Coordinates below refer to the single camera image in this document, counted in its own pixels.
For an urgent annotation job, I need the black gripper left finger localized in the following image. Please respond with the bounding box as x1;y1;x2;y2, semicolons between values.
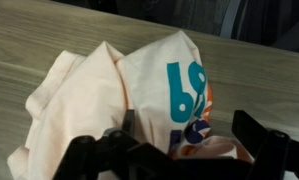
52;109;177;180

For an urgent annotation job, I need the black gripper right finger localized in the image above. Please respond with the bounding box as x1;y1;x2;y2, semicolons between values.
231;109;299;180

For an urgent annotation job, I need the gray office chair silver frame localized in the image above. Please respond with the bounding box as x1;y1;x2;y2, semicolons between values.
218;0;299;54

